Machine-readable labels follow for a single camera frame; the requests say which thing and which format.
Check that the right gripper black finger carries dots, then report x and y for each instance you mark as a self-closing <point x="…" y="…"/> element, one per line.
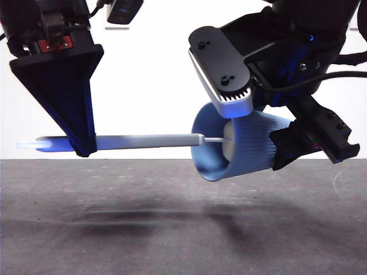
<point x="286" y="146"/>

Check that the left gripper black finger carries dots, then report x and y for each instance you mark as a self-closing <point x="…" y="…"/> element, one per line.
<point x="63" y="94"/>

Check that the blue ribbed plastic cup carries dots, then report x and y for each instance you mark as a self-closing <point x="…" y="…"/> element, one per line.
<point x="252" y="143"/>

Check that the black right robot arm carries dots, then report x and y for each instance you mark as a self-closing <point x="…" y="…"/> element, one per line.
<point x="315" y="14"/>

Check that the pale grey right wrist camera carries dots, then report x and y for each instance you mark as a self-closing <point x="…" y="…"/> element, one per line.
<point x="218" y="57"/>

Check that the pale grey wrist camera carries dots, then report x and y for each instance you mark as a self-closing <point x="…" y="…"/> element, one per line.
<point x="218" y="57"/>
<point x="123" y="11"/>

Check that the pale grey left wrist camera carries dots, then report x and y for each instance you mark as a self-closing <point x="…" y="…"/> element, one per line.
<point x="123" y="11"/>

